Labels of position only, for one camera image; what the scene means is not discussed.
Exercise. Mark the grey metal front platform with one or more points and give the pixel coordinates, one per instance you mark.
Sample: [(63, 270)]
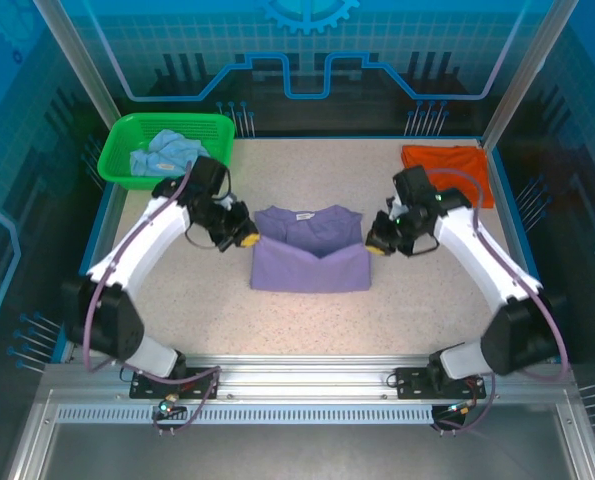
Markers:
[(302, 452)]

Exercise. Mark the aluminium front rail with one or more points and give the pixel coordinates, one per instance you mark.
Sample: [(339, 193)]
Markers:
[(307, 372)]

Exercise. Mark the orange t-shirt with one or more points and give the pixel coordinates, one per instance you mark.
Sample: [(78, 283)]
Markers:
[(452, 167)]

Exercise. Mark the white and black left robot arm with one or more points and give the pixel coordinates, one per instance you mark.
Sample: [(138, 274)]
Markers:
[(137, 260)]

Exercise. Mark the green plastic basket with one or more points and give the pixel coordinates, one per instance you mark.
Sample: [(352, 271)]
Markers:
[(122, 155)]

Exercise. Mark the aluminium frame post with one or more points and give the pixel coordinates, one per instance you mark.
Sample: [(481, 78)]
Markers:
[(522, 75), (77, 65)]

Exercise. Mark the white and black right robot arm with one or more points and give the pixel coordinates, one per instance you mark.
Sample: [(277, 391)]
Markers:
[(482, 265)]

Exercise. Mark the light blue t-shirt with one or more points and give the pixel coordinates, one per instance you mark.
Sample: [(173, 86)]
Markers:
[(169, 150)]

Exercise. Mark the purple t-shirt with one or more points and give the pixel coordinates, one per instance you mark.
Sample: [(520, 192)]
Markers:
[(309, 260)]

